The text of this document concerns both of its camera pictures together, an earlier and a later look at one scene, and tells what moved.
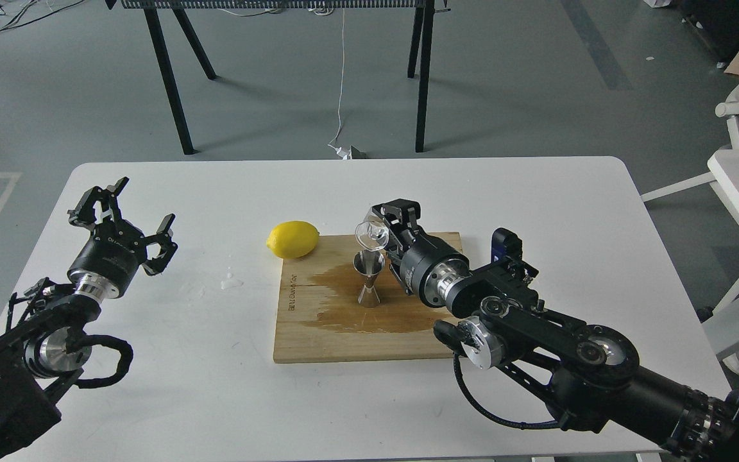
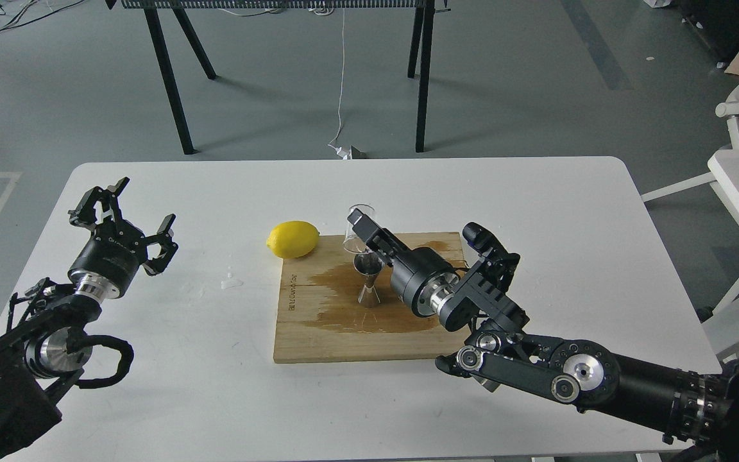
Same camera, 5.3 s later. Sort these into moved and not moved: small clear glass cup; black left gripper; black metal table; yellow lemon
Moved: small clear glass cup
Not moved: black metal table; black left gripper; yellow lemon
